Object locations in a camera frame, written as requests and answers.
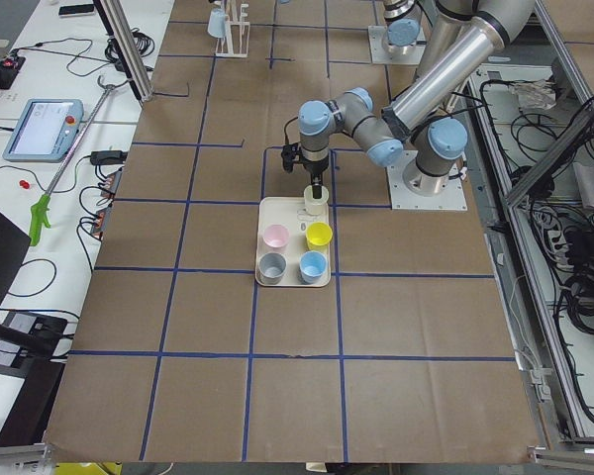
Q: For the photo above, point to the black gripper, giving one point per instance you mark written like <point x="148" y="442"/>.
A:
<point x="316" y="170"/>

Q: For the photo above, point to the pale green plastic cup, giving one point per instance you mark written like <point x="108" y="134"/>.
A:
<point x="315" y="207"/>

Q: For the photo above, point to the light blue plastic cup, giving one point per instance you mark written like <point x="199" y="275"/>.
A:
<point x="216" y="27"/>

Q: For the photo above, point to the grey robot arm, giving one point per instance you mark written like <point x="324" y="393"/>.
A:
<point x="463" y="35"/>
<point x="403" y="20"/>

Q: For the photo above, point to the yellow plastic cup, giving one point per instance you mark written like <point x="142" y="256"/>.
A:
<point x="319" y="236"/>

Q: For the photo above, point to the pink plastic cup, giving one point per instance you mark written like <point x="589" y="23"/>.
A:
<point x="276" y="237"/>

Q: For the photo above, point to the grey plastic cup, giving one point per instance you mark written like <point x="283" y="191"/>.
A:
<point x="271" y="268"/>

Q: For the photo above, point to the cream plastic tray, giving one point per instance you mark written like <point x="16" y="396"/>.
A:
<point x="290" y="212"/>

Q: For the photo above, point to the black power adapter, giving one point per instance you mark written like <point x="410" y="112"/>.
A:
<point x="108" y="157"/>

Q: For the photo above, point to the teach pendant tablet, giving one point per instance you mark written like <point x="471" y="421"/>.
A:
<point x="45" y="131"/>

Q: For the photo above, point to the green grabber tool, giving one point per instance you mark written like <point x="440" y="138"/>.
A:
<point x="39" y="210"/>

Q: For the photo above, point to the black smartphone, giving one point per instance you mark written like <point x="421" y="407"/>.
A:
<point x="76" y="10"/>

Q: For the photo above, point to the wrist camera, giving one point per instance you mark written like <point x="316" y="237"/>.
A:
<point x="291" y="156"/>

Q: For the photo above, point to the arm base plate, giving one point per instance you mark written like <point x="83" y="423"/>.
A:
<point x="384" y="53"/>
<point x="412" y="190"/>

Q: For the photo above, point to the white wire cup rack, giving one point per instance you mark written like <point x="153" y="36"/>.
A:
<point x="235" y="43"/>

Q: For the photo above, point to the aluminium frame post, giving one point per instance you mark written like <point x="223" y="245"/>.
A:
<point x="119" y="32"/>

